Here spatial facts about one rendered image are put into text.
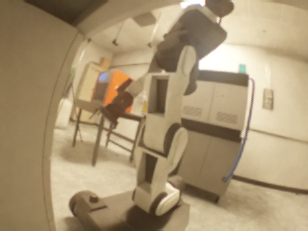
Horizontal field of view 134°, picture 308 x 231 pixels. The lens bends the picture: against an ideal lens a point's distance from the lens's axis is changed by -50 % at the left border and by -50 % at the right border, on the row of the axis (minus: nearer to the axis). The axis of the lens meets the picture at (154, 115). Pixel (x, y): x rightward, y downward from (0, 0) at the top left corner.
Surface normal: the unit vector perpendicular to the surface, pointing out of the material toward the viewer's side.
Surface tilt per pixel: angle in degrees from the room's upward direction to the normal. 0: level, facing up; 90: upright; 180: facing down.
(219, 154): 90
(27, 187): 90
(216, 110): 90
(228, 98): 90
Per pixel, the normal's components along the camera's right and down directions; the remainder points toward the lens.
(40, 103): 0.81, 0.18
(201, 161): -0.53, -0.18
